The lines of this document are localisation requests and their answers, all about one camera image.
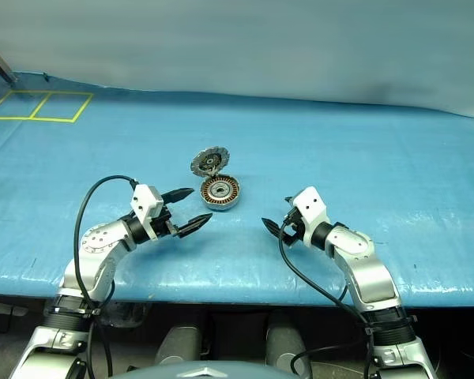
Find grey rounded robot knee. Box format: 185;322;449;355
153;324;202;366
265;322;313;379

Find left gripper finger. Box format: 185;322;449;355
161;187;195;206
172;212;214;239

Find blue plastic table cover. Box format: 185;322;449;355
0;69;474;307

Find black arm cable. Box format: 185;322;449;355
278;220;374;379
73;174;140;378

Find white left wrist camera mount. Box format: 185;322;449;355
129;183;166;240

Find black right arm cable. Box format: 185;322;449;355
278;220;374;379

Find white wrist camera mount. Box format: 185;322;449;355
129;183;166;240
292;186;329;248

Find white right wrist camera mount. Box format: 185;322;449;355
292;186;329;248

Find blue-grey robot torso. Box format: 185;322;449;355
120;358;285;379

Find black toothed gear disc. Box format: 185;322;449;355
190;146;231;177

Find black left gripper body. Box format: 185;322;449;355
150;196;179;238

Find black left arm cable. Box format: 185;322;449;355
73;174;140;378

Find silver motor body copper windings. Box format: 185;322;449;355
200;176;243;212

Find yellow tape double rectangle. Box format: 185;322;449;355
0;90;95;124

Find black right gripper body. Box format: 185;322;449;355
278;207;307;248

